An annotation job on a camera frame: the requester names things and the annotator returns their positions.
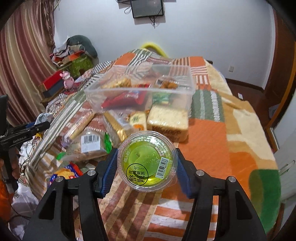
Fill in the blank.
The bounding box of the striped curtain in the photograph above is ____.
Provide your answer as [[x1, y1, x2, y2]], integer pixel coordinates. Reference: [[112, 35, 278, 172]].
[[1, 1, 56, 126]]

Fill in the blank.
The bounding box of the pile of clothes and bags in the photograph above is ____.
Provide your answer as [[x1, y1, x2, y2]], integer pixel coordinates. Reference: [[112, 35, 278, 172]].
[[50, 35, 99, 79]]

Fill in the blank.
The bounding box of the long cracker roll pack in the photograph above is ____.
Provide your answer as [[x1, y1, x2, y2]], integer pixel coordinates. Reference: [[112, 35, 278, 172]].
[[59, 110, 94, 149]]

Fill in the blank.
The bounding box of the patchwork quilt bedspread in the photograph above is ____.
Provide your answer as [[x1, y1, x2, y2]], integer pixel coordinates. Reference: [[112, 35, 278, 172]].
[[23, 49, 280, 240]]

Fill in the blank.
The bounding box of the pink rabbit toy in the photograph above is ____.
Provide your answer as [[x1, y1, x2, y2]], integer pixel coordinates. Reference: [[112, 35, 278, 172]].
[[60, 71, 75, 90]]

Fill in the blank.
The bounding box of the toast bread slice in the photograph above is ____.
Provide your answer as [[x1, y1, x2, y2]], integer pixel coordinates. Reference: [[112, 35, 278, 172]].
[[147, 105, 189, 142]]

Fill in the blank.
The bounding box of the brown biscuit pack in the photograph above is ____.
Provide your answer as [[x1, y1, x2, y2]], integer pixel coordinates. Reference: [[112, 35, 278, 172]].
[[103, 110, 138, 147]]

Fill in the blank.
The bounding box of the green jelly cup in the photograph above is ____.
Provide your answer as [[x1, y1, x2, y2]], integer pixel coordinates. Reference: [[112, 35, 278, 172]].
[[117, 131, 178, 192]]

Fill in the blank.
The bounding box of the small wall monitor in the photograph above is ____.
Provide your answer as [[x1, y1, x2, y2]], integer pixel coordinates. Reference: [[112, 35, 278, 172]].
[[130, 0, 164, 19]]

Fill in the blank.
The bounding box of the red gift box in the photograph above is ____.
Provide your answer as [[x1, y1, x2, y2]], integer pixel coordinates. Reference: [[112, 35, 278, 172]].
[[38, 70, 62, 92]]

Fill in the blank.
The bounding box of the dark grey box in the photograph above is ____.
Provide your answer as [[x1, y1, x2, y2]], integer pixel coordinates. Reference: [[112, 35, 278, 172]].
[[42, 79, 64, 98]]

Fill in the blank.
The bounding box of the yellow headboard trim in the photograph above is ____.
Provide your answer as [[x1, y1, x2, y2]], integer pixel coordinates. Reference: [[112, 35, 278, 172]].
[[140, 42, 168, 58]]

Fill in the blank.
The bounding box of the blue orange chips bag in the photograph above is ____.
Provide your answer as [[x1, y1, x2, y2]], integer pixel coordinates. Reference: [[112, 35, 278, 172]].
[[48, 162, 83, 186]]

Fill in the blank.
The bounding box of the nut crisp bar pack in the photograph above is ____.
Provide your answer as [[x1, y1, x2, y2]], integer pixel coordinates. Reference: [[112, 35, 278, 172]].
[[154, 78, 179, 89]]

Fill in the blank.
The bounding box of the person's left hand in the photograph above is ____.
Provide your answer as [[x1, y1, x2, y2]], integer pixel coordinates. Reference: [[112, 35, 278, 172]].
[[10, 147, 20, 179]]

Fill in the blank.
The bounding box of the clear plastic storage box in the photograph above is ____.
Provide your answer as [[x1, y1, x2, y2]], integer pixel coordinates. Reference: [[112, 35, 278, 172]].
[[84, 63, 197, 114]]

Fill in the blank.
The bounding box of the red white snack bag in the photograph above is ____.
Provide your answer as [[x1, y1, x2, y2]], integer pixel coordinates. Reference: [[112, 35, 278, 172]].
[[99, 84, 151, 109]]

